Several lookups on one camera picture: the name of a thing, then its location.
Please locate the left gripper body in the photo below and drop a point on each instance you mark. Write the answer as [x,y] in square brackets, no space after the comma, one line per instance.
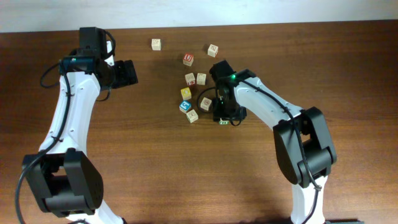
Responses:
[122,75]

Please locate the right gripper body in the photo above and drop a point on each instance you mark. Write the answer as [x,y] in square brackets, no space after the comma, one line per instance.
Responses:
[222,109]

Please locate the wooden block blue side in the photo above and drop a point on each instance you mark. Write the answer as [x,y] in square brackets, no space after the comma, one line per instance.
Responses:
[205,104]

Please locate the wooden block ice cream picture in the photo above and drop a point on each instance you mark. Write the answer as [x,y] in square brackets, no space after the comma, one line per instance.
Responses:
[192,116]

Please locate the blue number 5 block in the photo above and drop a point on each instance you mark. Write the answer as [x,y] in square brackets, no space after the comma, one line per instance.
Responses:
[185,106]

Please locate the wooden block green side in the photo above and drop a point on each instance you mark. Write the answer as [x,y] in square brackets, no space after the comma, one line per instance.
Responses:
[223,122]

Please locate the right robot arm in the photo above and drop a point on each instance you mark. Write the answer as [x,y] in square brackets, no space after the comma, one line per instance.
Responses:
[303,145]

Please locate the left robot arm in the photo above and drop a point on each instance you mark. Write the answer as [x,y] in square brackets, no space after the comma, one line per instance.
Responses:
[63,180]

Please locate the plain wooden cup block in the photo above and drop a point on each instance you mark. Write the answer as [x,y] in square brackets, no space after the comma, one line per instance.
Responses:
[201,79]

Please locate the yellow wooden block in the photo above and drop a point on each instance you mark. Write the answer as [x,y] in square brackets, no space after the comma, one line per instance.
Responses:
[186,93]

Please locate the plain wooden block far left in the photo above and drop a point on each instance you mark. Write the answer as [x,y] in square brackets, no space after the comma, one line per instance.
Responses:
[156,44]

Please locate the wooden block red side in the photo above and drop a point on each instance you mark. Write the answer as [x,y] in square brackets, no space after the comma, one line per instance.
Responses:
[190,79]

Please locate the plain wooden block far right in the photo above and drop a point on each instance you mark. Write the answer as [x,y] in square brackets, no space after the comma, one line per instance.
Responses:
[212,50]

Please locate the red U wooden block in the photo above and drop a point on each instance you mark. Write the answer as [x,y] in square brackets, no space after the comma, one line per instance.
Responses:
[188,59]

